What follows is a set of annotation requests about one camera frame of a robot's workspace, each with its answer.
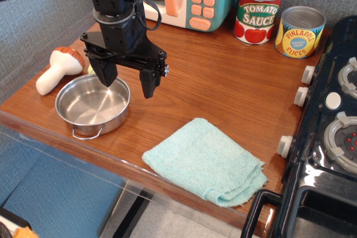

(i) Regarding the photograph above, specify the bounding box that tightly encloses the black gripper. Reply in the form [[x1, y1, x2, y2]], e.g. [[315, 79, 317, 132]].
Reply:
[[80, 12, 169, 99]]

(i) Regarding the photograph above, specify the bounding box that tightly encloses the light blue cloth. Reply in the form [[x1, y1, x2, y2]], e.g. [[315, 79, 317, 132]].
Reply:
[[142, 118, 268, 207]]

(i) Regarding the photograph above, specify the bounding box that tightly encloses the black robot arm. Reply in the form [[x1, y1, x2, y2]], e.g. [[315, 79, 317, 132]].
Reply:
[[80, 0, 168, 99]]

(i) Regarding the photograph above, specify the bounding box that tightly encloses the stainless steel pan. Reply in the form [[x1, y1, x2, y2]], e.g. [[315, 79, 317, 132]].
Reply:
[[55, 74, 131, 140]]

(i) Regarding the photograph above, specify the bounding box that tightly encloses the plush mushroom toy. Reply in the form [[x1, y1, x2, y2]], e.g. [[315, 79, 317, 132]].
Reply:
[[36, 47, 85, 96]]

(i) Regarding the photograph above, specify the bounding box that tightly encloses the tomato sauce can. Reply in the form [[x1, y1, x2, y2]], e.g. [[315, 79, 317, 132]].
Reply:
[[234, 0, 282, 45]]

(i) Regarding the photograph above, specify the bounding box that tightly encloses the white stove knob bottom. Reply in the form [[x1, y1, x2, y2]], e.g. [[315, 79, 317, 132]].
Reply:
[[277, 135, 293, 159]]

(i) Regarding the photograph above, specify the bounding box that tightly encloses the white stove knob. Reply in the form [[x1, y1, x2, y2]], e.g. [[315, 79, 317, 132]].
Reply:
[[294, 87, 308, 108], [301, 65, 316, 85], [277, 135, 293, 159]]

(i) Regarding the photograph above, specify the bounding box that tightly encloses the white stove knob middle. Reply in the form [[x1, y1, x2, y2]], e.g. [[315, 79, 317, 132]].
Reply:
[[294, 87, 308, 108]]

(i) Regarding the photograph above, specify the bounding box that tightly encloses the pineapple slices can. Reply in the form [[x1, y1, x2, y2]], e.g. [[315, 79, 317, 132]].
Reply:
[[275, 6, 326, 59]]

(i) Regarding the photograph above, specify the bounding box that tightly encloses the white stove knob top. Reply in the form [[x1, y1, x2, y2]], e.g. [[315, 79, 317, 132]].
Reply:
[[301, 65, 316, 85]]

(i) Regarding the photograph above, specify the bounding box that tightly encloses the orange black object corner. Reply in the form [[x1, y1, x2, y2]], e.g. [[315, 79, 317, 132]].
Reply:
[[1, 207, 38, 238]]

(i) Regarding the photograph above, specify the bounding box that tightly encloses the black toy stove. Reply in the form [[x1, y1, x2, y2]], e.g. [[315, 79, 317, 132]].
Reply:
[[242, 16, 356, 237]]

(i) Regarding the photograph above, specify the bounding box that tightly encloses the scoop with yellow handle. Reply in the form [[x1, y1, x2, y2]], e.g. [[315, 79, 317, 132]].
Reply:
[[87, 65, 95, 74]]

